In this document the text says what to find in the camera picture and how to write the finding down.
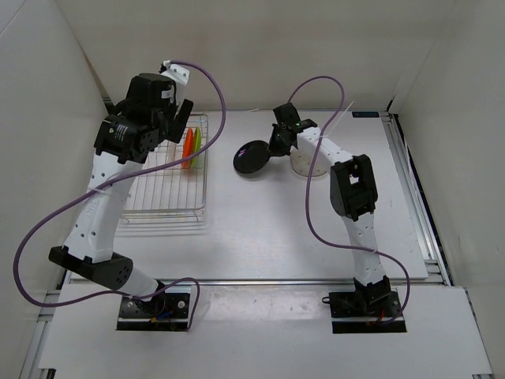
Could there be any clear speckled plate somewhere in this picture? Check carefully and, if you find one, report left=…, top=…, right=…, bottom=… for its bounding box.
left=290, top=150, right=327, bottom=178

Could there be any orange plate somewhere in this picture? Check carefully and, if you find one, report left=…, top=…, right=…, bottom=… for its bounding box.
left=181, top=128, right=194, bottom=169

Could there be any green plate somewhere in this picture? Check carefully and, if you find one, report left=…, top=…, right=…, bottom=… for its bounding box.
left=190, top=127, right=202, bottom=168

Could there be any black plate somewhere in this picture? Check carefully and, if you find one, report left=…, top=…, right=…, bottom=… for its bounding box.
left=233, top=140, right=271, bottom=174

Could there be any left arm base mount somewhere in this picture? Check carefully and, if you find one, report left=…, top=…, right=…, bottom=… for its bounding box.
left=116, top=286, right=191, bottom=332

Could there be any white cable tie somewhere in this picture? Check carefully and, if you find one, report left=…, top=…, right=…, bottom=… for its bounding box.
left=320, top=100, right=354, bottom=138

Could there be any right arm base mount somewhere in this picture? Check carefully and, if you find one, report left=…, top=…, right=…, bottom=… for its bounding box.
left=321, top=289, right=407, bottom=334

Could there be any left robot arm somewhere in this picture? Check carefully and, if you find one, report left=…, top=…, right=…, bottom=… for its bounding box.
left=49, top=65, right=193, bottom=316

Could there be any aluminium rail front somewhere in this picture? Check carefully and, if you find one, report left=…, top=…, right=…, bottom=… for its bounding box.
left=65, top=278, right=362, bottom=287

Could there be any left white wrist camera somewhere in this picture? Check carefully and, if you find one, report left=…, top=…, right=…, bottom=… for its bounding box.
left=159, top=60, right=189, bottom=99

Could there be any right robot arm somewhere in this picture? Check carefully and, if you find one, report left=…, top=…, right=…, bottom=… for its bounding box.
left=269, top=103, right=391, bottom=316

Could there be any wire dish rack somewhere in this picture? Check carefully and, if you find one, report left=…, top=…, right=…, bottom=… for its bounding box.
left=114, top=112, right=211, bottom=237

